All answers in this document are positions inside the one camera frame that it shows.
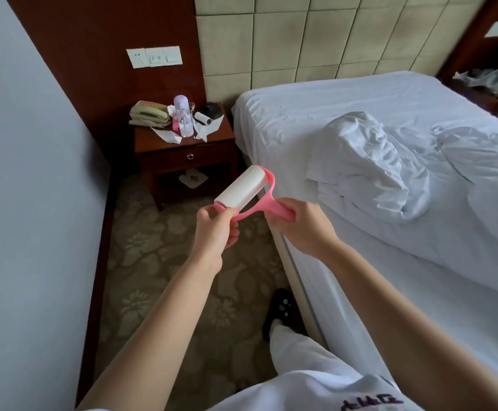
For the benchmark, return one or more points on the person's left hand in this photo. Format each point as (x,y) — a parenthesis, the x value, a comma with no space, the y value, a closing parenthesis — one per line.
(213,239)

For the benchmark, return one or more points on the person's right hand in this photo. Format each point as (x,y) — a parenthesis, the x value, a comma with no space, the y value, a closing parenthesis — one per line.
(310,228)

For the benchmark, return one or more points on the pink lint roller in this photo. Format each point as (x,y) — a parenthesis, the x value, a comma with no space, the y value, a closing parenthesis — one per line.
(242,188)

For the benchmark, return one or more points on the white bed sheet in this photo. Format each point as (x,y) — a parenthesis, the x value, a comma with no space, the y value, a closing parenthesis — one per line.
(283,115)

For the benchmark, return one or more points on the person's right forearm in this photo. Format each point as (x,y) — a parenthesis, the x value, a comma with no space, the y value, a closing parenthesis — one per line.
(411,338)

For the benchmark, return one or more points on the person's left forearm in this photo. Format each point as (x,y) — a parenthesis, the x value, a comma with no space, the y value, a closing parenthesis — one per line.
(155,346)

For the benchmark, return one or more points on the person's black right shoe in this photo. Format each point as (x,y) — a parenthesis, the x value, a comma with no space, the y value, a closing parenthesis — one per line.
(283,310)

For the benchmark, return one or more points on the person's white shirt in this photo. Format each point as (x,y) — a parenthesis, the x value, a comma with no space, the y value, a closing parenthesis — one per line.
(317,389)

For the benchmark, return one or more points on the white paper under nightstand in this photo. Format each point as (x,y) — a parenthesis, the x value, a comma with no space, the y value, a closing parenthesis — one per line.
(193,179)

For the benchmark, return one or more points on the white duvet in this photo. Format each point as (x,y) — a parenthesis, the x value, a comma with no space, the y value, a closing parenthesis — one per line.
(360,162)

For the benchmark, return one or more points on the white papers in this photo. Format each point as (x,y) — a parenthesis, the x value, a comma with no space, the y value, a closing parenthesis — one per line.
(167,135)

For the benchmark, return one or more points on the white paper roll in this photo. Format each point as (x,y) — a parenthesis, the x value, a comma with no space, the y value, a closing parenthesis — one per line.
(203,119)

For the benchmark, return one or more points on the black round object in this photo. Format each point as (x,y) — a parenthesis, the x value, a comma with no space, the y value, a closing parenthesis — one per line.
(210,108)

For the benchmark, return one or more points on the beige telephone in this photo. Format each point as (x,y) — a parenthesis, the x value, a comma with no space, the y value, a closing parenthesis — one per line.
(150,113)

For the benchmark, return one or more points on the beige padded headboard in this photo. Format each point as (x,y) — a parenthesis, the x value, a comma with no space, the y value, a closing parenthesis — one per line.
(300,38)

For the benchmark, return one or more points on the white wall switch panel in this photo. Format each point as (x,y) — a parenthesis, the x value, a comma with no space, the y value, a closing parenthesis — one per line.
(155,56)

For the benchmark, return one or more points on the dark wooden wall panel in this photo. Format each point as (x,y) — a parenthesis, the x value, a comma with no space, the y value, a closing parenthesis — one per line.
(467,42)
(86,30)

